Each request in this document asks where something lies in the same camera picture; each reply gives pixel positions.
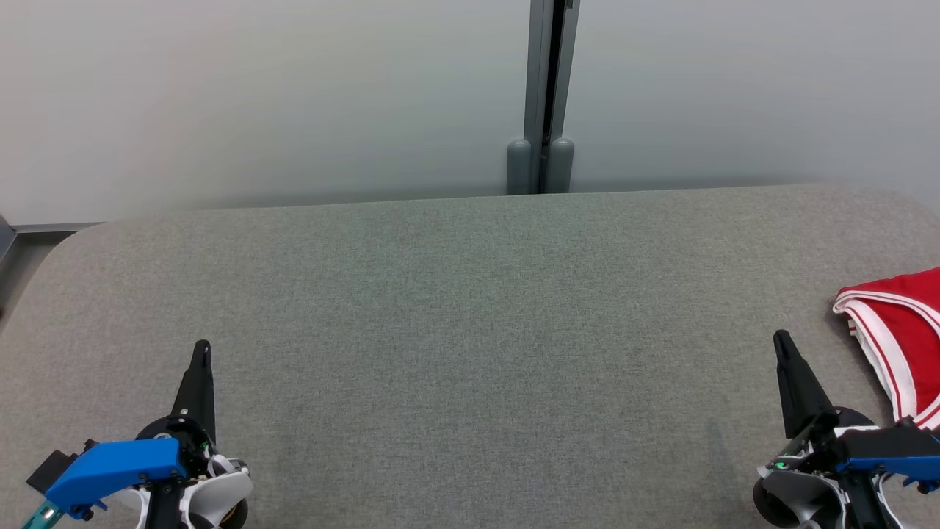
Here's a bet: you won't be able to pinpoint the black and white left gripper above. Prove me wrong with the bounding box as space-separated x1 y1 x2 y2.
110 340 255 529

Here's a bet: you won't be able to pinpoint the grey fabric covered table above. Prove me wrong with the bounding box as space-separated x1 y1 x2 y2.
0 184 940 529

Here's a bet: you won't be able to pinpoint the red shorts with white trim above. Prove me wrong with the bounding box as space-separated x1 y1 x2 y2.
832 266 940 433

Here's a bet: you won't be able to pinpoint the grey metal partition post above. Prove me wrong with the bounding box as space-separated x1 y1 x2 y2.
523 0 581 195

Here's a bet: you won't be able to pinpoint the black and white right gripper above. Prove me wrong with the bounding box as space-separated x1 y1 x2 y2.
753 330 905 529

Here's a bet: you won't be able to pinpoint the grey cylindrical post foot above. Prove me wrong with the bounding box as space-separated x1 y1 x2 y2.
507 140 532 196
546 137 575 195

